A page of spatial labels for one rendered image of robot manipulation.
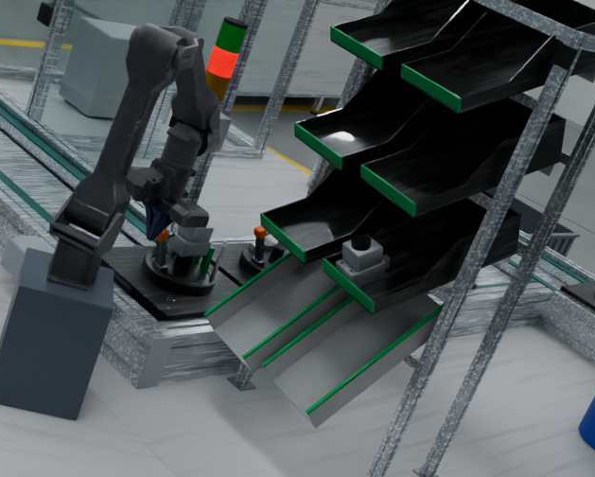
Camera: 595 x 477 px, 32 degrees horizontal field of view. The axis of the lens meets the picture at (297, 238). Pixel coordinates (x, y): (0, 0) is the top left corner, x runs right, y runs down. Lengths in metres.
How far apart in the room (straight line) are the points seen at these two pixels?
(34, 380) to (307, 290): 0.47
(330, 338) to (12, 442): 0.52
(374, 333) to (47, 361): 0.51
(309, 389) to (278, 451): 0.16
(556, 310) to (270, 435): 1.20
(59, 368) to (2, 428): 0.12
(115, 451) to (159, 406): 0.17
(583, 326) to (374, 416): 0.92
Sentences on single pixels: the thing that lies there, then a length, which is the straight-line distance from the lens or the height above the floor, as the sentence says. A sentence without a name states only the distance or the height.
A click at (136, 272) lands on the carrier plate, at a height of 0.97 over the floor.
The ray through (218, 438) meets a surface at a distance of 1.75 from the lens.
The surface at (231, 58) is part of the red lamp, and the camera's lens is 2.04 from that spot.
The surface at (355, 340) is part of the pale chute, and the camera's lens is 1.69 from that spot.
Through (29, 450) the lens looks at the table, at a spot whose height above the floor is 0.86.
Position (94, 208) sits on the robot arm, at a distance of 1.58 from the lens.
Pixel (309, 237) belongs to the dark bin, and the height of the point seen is 1.21.
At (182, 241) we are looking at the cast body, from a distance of 1.91.
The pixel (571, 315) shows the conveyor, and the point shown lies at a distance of 2.80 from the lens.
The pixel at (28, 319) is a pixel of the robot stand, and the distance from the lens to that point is 1.59.
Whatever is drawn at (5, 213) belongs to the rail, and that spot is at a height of 0.94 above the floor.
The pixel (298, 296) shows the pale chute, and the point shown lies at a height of 1.09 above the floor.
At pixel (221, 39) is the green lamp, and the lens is 2.04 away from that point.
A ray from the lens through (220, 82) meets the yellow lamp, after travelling 2.05.
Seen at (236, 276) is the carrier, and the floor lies 0.97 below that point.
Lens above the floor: 1.76
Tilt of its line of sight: 19 degrees down
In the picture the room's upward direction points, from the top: 21 degrees clockwise
